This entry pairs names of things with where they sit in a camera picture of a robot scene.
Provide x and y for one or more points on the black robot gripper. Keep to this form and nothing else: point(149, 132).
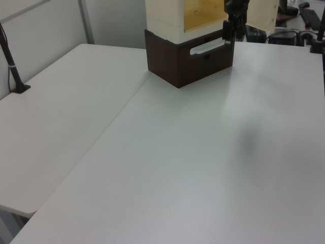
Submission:
point(236, 5)

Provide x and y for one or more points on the cream cabinet door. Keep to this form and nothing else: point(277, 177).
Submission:
point(261, 14)

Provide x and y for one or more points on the cream wooden cabinet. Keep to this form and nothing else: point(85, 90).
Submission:
point(165, 17)

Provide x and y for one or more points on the dark device with green parts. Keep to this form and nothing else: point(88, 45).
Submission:
point(255, 34)

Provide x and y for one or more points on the brown wooden board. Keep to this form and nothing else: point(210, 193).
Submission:
point(280, 19)

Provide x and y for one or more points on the black electronics box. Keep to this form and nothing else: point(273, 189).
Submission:
point(283, 38)

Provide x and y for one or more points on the dark brown drawer box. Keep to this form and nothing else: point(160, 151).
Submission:
point(193, 66)

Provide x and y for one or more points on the black monitor foot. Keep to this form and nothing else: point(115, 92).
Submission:
point(287, 10)

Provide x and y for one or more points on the black computer mouse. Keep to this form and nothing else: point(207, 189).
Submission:
point(304, 4)

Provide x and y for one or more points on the black keyboard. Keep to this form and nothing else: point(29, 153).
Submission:
point(310, 17)

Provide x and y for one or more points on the black camera stand with clamp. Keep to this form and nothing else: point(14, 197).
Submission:
point(318, 40)

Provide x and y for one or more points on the grey metal partition post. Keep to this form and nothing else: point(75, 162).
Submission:
point(86, 20)

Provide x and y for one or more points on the black camera stand pole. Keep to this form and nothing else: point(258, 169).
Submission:
point(11, 63)

